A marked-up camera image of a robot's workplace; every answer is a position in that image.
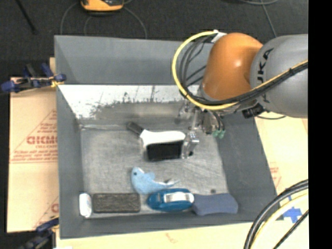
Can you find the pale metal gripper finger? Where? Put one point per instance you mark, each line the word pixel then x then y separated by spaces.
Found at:
pixel 194 142
pixel 186 149

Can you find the grey metal bin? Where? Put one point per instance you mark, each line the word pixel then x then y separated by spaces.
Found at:
pixel 116 152

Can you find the small white bottle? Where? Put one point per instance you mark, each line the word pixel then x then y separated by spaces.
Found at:
pixel 85 204

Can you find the brown cardboard board, red print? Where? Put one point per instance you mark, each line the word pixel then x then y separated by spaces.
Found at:
pixel 31 139

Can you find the blue tape dispenser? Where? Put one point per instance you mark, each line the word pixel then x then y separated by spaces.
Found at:
pixel 168 200

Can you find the dark blue sponge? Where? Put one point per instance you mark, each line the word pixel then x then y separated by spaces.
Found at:
pixel 215 204

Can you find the light blue toy whale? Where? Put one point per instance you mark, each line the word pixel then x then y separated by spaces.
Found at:
pixel 142 181

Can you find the black cylinder on white bracket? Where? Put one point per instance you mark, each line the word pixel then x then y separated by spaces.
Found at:
pixel 252 111

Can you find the dark grey flat block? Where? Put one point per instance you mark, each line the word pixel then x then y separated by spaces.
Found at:
pixel 116 202

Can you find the white and black brush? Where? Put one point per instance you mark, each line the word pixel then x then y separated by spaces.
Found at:
pixel 163 149

